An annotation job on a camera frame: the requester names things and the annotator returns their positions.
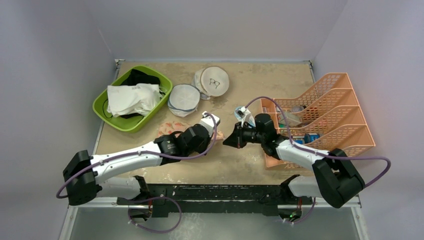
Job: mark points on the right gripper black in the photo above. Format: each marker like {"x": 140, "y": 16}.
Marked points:
{"x": 240, "y": 135}

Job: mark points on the floral mesh laundry bag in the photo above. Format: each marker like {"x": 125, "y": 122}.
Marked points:
{"x": 167, "y": 128}

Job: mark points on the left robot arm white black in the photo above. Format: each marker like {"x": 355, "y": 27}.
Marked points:
{"x": 85, "y": 173}

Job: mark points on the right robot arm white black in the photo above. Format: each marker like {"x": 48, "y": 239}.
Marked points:
{"x": 335, "y": 179}

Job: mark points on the beige glasses print laundry bag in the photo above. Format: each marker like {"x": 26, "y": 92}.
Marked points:
{"x": 212, "y": 82}

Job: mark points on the white round mesh laundry bag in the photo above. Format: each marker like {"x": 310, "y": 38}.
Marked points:
{"x": 183, "y": 100}

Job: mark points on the blue toothbrush blister pack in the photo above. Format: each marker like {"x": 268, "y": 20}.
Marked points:
{"x": 238, "y": 117}

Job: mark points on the grey box in organizer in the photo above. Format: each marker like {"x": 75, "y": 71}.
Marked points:
{"x": 289, "y": 119}

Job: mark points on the blue can in organizer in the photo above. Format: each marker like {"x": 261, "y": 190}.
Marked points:
{"x": 306, "y": 138}

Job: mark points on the orange plastic file organizer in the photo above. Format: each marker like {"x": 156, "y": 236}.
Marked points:
{"x": 330, "y": 108}

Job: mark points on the white cloth in bin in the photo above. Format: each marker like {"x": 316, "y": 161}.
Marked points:
{"x": 140, "y": 99}

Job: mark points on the black garment in bin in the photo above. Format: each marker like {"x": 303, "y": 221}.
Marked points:
{"x": 138, "y": 77}

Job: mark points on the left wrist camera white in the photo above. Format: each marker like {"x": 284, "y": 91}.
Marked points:
{"x": 209, "y": 121}

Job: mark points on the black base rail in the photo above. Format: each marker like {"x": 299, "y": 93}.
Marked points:
{"x": 268, "y": 200}

